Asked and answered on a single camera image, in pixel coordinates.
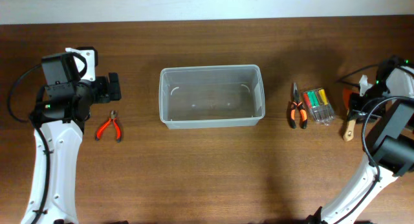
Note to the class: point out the orange scraper with wooden handle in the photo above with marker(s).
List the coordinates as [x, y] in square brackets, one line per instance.
[348, 127]

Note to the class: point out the clear screwdriver set case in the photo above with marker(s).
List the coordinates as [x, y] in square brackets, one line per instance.
[319, 106]

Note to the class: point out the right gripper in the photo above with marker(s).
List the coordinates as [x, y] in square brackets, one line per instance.
[356, 105]

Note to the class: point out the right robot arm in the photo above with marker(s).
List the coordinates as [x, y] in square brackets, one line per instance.
[384, 109]

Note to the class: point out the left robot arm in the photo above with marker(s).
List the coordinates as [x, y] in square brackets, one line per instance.
[62, 107]

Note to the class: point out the clear plastic container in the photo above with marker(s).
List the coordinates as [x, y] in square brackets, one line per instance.
[218, 96]

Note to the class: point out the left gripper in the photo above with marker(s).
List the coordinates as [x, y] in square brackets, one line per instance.
[113, 87]

